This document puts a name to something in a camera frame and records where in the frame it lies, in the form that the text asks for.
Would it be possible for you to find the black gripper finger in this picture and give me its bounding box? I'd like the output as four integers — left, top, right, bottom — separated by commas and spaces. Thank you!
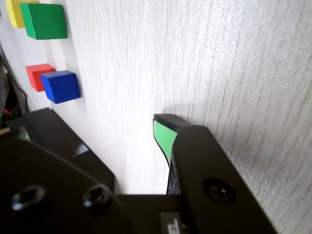
0, 129, 127, 234
153, 113, 279, 234

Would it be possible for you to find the green wooden cube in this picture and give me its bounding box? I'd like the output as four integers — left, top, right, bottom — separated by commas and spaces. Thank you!
19, 2, 68, 40

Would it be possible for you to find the blue wooden cube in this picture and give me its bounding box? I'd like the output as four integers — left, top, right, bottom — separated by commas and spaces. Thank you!
39, 70, 82, 104

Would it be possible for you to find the red wooden cube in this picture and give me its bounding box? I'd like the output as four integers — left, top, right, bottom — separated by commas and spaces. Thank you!
25, 63, 56, 93

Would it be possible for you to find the yellow wooden cube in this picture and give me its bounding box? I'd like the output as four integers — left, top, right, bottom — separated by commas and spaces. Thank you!
5, 0, 39, 29

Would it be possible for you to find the black cardboard box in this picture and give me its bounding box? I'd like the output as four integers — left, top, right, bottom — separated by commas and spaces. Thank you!
6, 108, 116, 195

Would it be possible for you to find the thick black cable beside box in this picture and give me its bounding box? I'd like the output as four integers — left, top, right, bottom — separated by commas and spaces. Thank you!
0, 43, 29, 117

